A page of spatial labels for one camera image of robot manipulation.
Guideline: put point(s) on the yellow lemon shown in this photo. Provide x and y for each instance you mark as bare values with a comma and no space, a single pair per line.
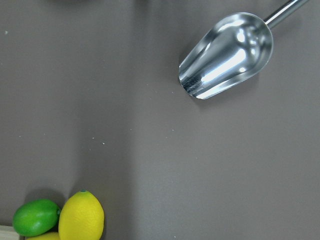
45,236
82,218

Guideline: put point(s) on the yellow lemon front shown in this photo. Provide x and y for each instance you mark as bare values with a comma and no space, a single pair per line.
82,218

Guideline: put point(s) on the metal scoop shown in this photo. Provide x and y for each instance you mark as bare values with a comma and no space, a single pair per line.
237,48

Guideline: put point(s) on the green lime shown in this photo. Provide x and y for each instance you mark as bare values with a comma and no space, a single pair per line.
36,217

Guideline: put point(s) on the wooden cutting board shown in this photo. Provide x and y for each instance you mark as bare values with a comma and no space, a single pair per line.
8,233

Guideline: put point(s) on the yellow lemon back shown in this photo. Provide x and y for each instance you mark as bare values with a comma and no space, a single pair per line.
45,236

